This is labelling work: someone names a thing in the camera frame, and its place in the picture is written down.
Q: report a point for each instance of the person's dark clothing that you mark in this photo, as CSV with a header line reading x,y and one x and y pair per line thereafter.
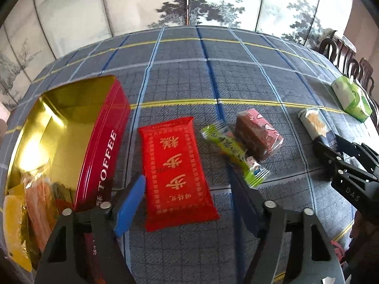
x,y
364,242

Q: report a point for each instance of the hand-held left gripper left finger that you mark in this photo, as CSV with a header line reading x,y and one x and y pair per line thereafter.
x,y
130,205

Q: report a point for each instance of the blue cracker packet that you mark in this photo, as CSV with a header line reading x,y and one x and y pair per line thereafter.
x,y
316,124

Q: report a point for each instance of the green snack packet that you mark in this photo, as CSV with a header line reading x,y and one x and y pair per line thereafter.
x,y
228,146

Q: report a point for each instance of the dark wooden chair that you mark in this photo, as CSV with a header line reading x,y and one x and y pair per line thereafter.
x,y
367,74
334,50

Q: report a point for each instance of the red and gold tin box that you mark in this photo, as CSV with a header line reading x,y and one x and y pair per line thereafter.
x,y
100,142

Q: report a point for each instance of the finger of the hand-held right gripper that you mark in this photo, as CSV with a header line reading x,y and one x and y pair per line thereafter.
x,y
325,156
361,153

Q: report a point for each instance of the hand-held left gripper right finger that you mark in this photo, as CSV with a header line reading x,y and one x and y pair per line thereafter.
x,y
245,210

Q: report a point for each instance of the plaid grey tablecloth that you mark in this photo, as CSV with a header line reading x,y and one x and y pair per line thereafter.
x,y
183,80

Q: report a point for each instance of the green tissue pack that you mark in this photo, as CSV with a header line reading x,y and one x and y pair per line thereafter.
x,y
352,100

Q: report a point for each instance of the pink snack packet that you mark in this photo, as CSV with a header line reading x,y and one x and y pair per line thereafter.
x,y
257,136

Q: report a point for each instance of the red snack packet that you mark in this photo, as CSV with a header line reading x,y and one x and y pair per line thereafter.
x,y
174,168

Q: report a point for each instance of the yellow snack packet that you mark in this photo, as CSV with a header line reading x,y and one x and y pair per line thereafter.
x,y
16,227

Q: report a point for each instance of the orange snack packet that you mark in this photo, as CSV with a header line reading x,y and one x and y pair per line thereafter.
x,y
41,210

